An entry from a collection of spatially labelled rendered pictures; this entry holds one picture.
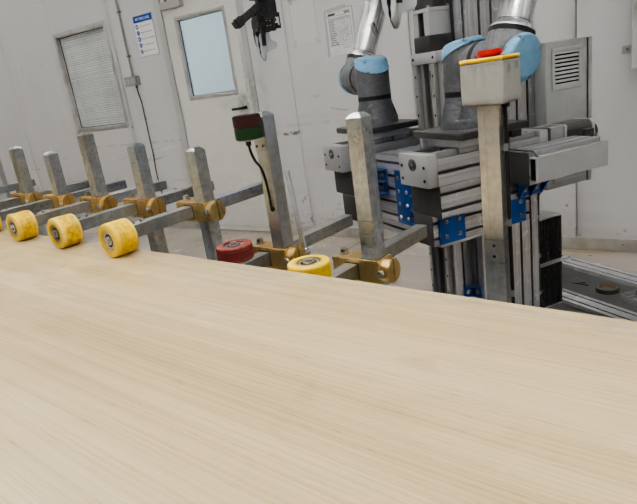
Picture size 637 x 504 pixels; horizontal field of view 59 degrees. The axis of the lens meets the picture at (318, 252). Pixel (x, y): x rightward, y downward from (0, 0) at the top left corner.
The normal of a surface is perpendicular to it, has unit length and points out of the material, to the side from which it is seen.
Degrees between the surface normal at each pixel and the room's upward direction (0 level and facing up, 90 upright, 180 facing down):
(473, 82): 90
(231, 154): 90
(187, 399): 0
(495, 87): 90
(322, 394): 0
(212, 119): 90
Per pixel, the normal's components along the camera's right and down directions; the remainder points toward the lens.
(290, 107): -0.56, 0.32
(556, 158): 0.43, 0.21
